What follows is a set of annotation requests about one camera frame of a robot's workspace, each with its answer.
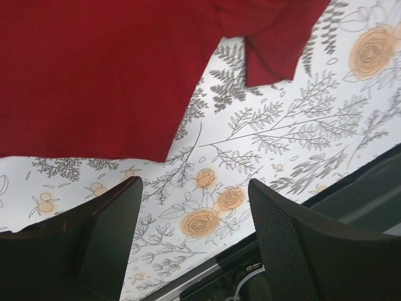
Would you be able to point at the red t-shirt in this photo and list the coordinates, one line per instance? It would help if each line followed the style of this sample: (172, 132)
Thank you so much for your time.
(113, 79)

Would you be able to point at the floral patterned table mat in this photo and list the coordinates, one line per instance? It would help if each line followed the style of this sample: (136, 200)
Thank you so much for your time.
(341, 111)

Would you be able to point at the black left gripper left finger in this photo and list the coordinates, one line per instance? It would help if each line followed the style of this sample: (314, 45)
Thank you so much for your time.
(80, 254)

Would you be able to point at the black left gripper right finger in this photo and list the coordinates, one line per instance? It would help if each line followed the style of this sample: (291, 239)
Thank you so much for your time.
(309, 256)

